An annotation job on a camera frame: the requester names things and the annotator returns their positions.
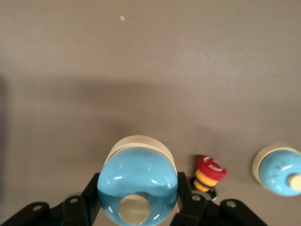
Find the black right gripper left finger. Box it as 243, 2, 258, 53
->
0, 173, 102, 226

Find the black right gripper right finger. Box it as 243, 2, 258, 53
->
171, 171, 269, 226

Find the blue desk bell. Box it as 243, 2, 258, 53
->
96, 135, 178, 226
253, 142, 301, 197

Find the red yellow emergency stop button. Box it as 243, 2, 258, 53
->
190, 155, 228, 201

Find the brown table cover sheet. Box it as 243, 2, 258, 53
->
0, 0, 301, 226

